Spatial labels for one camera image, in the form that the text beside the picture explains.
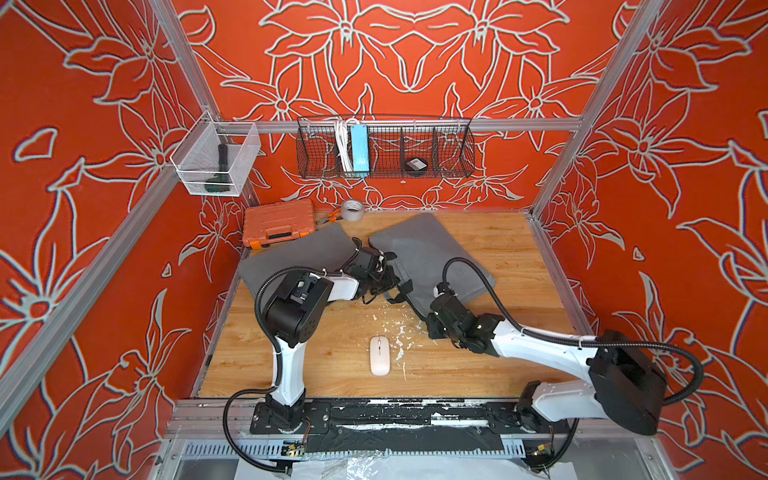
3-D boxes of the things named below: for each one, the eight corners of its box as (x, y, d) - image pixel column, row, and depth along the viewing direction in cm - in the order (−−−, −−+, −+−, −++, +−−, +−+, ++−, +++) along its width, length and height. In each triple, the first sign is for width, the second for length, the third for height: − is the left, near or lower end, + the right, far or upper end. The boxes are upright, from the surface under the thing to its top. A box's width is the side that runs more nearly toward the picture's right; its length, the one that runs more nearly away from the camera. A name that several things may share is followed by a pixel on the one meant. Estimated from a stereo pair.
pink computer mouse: (370, 376, 81) (369, 373, 79) (370, 339, 88) (370, 336, 86) (390, 376, 81) (391, 373, 79) (390, 339, 88) (390, 336, 86)
